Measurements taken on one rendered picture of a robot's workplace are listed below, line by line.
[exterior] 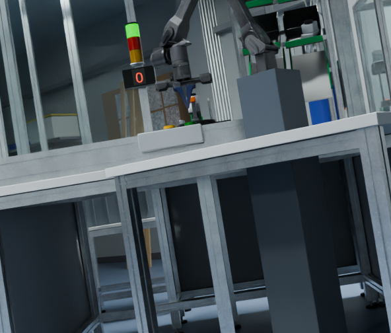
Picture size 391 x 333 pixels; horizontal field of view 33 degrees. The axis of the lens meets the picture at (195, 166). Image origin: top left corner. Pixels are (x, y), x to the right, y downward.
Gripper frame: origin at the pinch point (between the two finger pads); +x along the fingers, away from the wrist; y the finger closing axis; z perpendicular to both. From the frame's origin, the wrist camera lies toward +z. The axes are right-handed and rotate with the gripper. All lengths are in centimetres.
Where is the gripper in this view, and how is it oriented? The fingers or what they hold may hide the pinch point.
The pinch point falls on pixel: (186, 98)
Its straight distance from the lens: 218.6
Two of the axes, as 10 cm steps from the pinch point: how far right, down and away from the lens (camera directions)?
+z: 0.3, 0.4, 10.0
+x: 1.6, 9.9, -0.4
